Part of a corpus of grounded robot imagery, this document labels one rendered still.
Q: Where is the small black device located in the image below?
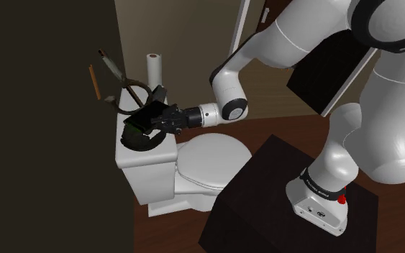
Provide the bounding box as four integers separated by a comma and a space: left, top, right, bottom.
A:
151, 84, 168, 105

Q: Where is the black flat tablet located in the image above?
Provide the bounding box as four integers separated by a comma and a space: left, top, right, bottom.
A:
122, 101, 170, 133

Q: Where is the black round bowl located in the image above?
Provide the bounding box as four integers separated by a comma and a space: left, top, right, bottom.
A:
120, 124, 166, 152

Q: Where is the white paper roll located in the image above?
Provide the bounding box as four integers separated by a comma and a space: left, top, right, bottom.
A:
146, 52, 163, 91

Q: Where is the white toilet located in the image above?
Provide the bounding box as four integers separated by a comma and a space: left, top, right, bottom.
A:
114, 87, 253, 218

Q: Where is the orange pencil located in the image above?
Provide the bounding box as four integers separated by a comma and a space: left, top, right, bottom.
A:
88, 64, 102, 101

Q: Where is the dark robot stand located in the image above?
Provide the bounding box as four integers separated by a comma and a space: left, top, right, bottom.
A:
198, 134, 379, 253

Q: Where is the dark looped cable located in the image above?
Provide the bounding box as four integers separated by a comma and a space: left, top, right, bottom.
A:
104, 79, 154, 117

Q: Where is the grey handled long tool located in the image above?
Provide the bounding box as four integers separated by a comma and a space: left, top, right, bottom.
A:
98, 48, 145, 108

